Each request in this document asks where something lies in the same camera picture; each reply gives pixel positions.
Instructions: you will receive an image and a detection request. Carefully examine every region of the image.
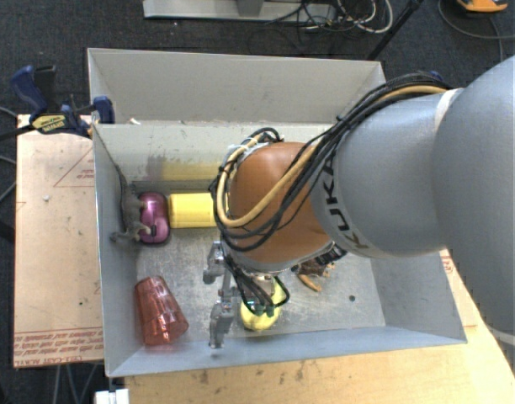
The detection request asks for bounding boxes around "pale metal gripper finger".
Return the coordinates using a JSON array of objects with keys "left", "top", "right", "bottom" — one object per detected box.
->
[
  {"left": 202, "top": 241, "right": 227, "bottom": 286},
  {"left": 208, "top": 286, "right": 239, "bottom": 350}
]

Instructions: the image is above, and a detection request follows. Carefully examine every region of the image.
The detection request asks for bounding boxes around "grey metal bin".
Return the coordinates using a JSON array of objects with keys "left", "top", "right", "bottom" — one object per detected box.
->
[{"left": 87, "top": 47, "right": 469, "bottom": 379}]

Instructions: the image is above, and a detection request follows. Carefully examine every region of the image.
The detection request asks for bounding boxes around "yellow toy lemon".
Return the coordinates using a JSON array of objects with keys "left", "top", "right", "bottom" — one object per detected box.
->
[{"left": 239, "top": 277, "right": 289, "bottom": 332}]

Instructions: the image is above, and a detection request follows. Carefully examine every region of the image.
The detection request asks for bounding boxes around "brown and orange toy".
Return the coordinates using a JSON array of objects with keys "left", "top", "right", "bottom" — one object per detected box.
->
[{"left": 291, "top": 258, "right": 339, "bottom": 294}]

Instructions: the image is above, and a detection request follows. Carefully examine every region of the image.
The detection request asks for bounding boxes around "yellow cylinder block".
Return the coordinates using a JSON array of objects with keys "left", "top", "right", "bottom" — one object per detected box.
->
[{"left": 167, "top": 192, "right": 219, "bottom": 231}]

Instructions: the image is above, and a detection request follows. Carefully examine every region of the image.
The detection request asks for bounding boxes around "pink clear plastic cup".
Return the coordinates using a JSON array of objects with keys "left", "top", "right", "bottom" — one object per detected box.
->
[{"left": 133, "top": 275, "right": 190, "bottom": 347}]

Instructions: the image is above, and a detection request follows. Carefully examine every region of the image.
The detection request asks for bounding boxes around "grey toy animal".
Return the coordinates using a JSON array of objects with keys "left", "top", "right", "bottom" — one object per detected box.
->
[{"left": 109, "top": 163, "right": 154, "bottom": 244}]

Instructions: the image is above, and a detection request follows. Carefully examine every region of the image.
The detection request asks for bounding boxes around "black cylinder on white bracket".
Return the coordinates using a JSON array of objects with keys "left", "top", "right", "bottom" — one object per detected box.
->
[{"left": 315, "top": 243, "right": 348, "bottom": 268}]

